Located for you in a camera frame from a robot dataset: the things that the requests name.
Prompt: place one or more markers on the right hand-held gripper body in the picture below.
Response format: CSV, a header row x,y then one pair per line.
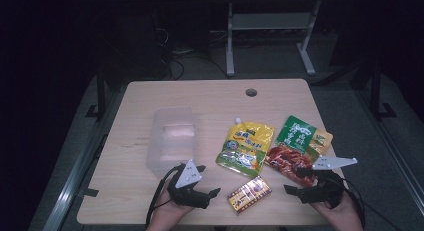
x,y
328,187

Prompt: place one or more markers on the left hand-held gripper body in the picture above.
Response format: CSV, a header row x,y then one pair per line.
x,y
188,177

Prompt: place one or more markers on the green and red seasoning packet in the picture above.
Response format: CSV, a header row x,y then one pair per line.
x,y
290,147

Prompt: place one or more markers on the yellow brown packet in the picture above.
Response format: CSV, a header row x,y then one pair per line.
x,y
249,195

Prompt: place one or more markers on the clear plastic storage box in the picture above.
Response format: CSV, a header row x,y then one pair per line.
x,y
171,137

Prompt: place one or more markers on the yellow spouted sauce pouch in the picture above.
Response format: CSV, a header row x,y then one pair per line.
x,y
245,144

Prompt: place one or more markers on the person's right hand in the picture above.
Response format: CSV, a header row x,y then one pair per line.
x,y
343,217

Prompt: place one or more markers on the person's left hand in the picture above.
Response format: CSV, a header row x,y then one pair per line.
x,y
166,216

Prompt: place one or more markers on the small orange green packet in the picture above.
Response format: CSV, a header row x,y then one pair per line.
x,y
323,141

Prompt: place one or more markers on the black table edge tab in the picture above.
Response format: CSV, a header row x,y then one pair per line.
x,y
90,192

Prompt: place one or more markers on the black metal stand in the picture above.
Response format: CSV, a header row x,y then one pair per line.
x,y
376,91
101,91

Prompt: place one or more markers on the aluminium frame rail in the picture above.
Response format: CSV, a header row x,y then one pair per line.
x,y
393,157
71,187

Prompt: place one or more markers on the grey metal table frame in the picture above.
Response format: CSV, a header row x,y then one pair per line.
x,y
270,21

